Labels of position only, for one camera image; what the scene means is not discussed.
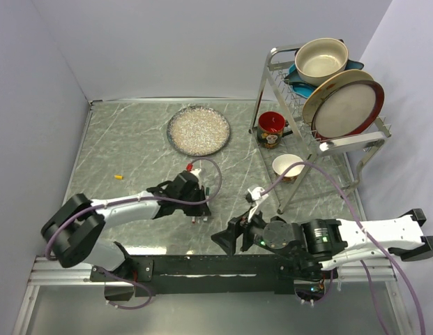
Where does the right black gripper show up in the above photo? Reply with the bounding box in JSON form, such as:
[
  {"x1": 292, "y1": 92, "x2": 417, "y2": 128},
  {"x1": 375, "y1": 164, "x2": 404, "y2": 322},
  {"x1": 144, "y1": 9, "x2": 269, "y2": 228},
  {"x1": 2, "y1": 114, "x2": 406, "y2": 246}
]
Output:
[{"x1": 211, "y1": 202, "x2": 273, "y2": 256}]

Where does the white pen green tip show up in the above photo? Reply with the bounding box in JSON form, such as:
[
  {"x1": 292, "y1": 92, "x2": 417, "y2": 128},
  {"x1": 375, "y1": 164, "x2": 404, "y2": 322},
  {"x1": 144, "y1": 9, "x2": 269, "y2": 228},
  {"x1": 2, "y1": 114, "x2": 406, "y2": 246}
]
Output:
[{"x1": 201, "y1": 187, "x2": 210, "y2": 222}]

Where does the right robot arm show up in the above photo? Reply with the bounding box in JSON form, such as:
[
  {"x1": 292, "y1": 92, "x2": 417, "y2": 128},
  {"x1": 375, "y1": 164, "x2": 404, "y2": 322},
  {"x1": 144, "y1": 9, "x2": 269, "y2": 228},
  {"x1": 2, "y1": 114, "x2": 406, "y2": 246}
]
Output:
[{"x1": 211, "y1": 209, "x2": 433, "y2": 281}]

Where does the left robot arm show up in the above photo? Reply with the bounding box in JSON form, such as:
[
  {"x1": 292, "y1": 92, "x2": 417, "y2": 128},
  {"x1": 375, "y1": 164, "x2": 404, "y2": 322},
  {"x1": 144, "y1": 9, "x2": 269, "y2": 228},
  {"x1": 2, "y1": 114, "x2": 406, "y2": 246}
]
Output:
[{"x1": 40, "y1": 168, "x2": 211, "y2": 281}]

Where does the speckled round plate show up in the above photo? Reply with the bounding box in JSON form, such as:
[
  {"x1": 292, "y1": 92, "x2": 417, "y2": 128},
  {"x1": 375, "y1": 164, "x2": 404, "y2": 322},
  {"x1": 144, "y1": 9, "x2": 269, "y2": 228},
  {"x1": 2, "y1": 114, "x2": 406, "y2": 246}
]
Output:
[{"x1": 166, "y1": 105, "x2": 231, "y2": 157}]

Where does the black base beam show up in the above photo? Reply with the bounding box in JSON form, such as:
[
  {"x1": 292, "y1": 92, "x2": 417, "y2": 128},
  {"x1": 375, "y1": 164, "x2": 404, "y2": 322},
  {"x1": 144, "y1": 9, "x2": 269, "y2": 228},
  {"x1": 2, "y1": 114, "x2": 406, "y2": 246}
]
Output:
[{"x1": 90, "y1": 255, "x2": 338, "y2": 302}]

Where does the small white cup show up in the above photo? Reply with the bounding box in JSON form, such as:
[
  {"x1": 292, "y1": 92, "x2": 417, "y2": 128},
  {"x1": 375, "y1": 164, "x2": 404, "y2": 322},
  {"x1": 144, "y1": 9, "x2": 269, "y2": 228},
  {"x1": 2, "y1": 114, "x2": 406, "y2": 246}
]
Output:
[{"x1": 272, "y1": 154, "x2": 304, "y2": 183}]

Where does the red skull mug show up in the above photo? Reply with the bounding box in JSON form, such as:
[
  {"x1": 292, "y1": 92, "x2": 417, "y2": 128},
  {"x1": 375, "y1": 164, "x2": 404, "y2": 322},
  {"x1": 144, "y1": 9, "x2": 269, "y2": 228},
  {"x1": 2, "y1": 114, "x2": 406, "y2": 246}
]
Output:
[{"x1": 257, "y1": 111, "x2": 293, "y2": 149}]

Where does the blue dish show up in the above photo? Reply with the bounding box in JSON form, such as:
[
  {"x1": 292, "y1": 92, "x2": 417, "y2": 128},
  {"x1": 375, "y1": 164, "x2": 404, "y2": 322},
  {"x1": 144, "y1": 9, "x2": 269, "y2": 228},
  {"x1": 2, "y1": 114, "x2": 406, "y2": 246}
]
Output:
[{"x1": 283, "y1": 60, "x2": 365, "y2": 98}]

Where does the beige dinner plate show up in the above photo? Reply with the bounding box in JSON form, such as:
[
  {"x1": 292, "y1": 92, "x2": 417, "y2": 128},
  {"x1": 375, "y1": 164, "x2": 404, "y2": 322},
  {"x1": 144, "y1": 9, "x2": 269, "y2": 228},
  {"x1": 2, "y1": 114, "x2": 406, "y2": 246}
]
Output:
[{"x1": 301, "y1": 69, "x2": 374, "y2": 125}]

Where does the metal dish rack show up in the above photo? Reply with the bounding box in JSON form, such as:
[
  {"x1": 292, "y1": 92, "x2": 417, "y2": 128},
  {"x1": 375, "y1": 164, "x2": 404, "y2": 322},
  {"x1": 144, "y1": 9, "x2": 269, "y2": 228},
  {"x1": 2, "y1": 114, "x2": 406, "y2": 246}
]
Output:
[{"x1": 249, "y1": 43, "x2": 391, "y2": 206}]

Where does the red rimmed plate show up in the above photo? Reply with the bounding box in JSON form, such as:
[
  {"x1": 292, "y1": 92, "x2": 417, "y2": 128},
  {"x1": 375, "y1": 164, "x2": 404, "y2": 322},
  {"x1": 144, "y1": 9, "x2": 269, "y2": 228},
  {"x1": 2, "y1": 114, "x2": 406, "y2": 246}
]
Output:
[{"x1": 311, "y1": 80, "x2": 385, "y2": 140}]

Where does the large beige bowl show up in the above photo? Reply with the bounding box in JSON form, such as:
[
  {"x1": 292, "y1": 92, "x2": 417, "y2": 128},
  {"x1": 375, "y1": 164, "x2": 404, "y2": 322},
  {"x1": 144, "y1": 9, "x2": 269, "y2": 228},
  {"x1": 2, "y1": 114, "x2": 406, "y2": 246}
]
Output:
[{"x1": 294, "y1": 38, "x2": 349, "y2": 87}]

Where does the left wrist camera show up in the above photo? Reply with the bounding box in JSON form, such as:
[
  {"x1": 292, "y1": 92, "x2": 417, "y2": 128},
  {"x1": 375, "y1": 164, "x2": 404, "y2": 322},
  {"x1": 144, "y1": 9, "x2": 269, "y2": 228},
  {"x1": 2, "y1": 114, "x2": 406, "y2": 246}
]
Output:
[{"x1": 186, "y1": 163, "x2": 205, "y2": 183}]

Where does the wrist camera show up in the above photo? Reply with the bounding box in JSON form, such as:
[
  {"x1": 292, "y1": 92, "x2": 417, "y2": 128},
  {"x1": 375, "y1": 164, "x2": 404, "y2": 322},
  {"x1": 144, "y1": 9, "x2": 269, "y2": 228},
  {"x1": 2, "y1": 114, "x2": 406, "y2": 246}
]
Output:
[
  {"x1": 186, "y1": 163, "x2": 205, "y2": 183},
  {"x1": 245, "y1": 186, "x2": 268, "y2": 222}
]

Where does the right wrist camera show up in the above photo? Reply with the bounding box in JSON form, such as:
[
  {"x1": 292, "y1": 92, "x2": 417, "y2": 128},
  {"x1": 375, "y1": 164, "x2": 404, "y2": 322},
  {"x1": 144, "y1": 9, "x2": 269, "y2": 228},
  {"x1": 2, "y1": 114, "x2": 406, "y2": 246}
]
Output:
[{"x1": 245, "y1": 186, "x2": 268, "y2": 222}]

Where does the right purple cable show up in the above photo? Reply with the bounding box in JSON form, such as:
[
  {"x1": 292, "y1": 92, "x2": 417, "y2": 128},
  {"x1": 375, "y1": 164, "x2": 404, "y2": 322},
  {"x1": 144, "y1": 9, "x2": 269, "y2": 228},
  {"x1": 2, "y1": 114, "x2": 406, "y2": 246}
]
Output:
[{"x1": 261, "y1": 161, "x2": 426, "y2": 335}]

